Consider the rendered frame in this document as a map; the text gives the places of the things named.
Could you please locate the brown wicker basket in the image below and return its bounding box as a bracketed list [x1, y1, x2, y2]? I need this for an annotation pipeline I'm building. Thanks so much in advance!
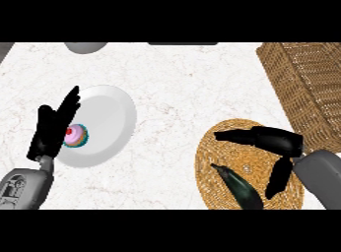
[255, 42, 341, 155]

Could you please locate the white round plate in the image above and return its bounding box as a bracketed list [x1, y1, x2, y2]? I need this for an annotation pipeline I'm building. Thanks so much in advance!
[53, 85, 138, 169]

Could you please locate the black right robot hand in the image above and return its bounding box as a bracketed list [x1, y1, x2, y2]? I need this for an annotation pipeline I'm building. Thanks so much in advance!
[213, 126, 305, 201]

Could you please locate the grey rounded object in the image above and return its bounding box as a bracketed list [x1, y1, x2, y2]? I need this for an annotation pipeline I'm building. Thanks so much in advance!
[62, 42, 108, 55]

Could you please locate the pink frosted cupcake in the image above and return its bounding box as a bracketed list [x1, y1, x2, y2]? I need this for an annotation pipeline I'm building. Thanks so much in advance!
[61, 123, 90, 149]

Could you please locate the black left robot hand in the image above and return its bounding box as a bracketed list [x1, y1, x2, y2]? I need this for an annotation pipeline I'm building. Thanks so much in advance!
[25, 85, 81, 162]

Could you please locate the round woven straw placemat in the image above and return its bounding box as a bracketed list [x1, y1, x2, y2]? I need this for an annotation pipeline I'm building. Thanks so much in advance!
[194, 118, 305, 211]

